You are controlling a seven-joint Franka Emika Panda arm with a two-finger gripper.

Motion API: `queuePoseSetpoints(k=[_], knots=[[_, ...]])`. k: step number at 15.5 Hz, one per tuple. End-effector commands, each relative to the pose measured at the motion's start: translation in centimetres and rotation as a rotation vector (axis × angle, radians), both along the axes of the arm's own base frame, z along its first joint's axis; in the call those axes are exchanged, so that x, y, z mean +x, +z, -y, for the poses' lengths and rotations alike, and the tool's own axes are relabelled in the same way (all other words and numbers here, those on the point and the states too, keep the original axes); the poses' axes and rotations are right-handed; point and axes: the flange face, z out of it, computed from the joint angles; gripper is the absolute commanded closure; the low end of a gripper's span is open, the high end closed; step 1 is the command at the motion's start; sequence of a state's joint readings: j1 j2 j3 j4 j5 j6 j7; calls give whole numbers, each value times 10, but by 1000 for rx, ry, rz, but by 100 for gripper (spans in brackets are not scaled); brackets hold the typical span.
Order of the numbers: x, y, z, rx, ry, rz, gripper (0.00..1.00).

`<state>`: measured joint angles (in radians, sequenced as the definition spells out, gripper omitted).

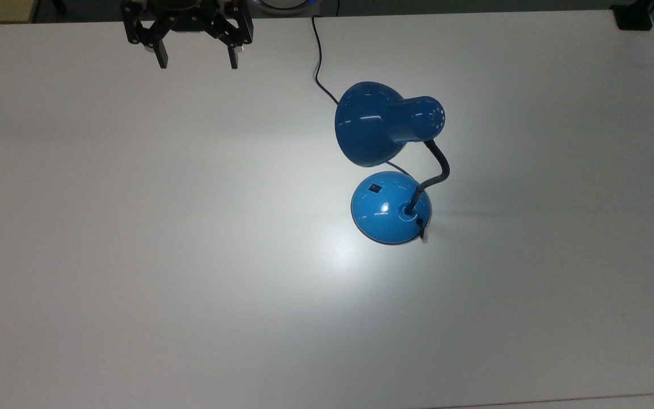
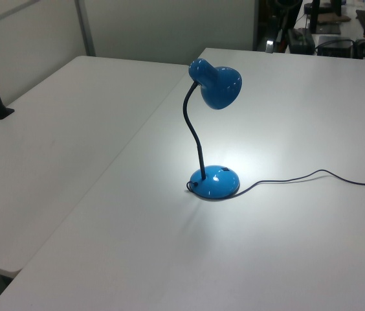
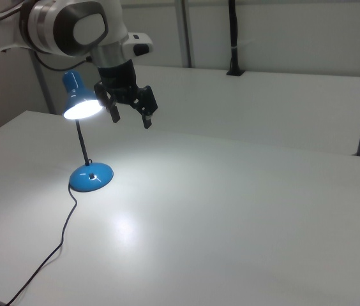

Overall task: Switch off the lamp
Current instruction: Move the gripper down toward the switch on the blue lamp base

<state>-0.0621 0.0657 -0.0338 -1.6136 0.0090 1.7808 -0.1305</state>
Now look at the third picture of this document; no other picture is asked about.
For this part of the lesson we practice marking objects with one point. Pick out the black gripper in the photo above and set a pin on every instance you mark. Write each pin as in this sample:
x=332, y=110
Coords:
x=117, y=79

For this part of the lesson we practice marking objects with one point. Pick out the blue desk lamp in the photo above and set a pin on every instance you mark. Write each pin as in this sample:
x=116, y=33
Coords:
x=85, y=180

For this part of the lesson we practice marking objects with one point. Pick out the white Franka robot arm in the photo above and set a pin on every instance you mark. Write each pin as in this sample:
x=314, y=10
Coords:
x=55, y=25

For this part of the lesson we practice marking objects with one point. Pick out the white background table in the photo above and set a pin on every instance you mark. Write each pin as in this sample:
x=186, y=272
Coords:
x=247, y=108

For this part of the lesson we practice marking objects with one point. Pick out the black clamped pole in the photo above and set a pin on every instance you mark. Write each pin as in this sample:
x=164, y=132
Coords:
x=233, y=32

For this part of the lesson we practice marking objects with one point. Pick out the grey wall frame post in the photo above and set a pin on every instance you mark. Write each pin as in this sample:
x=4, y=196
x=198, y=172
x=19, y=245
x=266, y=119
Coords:
x=184, y=32
x=42, y=89

